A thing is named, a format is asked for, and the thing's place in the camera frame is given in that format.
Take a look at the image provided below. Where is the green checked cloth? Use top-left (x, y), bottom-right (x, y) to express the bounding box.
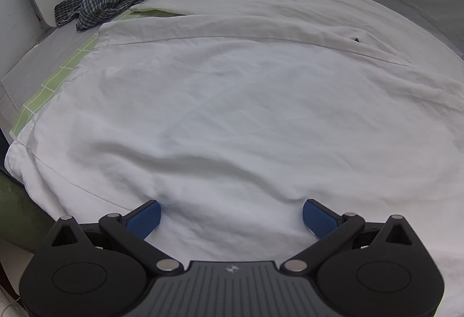
top-left (3, 10), bottom-right (179, 142)

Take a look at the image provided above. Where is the white garment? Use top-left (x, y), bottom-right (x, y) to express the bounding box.
top-left (6, 0), bottom-right (463, 316)

